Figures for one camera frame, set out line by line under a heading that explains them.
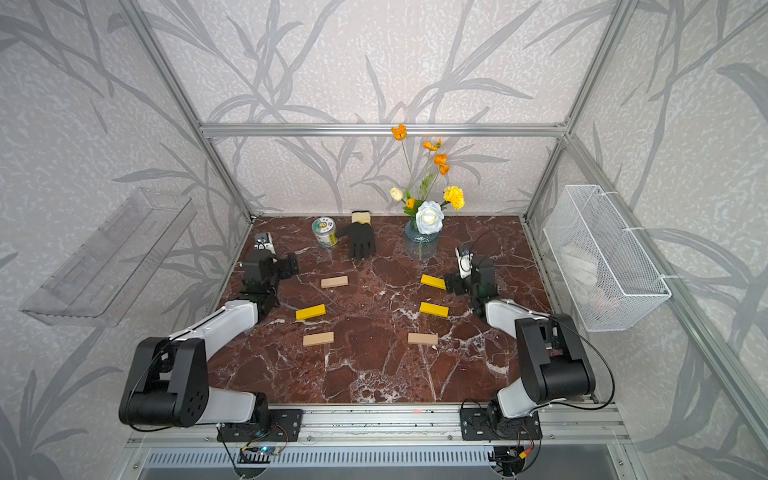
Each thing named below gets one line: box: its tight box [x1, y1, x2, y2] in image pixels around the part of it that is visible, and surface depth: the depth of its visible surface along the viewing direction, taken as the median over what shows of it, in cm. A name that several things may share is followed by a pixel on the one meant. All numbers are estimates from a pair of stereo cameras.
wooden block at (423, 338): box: [408, 332, 438, 345], surface depth 91 cm
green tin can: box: [311, 217, 338, 248], surface depth 110 cm
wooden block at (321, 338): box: [303, 331, 334, 346], surface depth 89 cm
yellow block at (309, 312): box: [295, 304, 327, 321], surface depth 96 cm
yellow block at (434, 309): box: [419, 302, 449, 318], surface depth 96 cm
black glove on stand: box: [336, 210, 376, 260], surface depth 115 cm
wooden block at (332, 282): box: [321, 276, 348, 289], surface depth 103 cm
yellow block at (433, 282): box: [420, 274, 446, 291], surface depth 104 cm
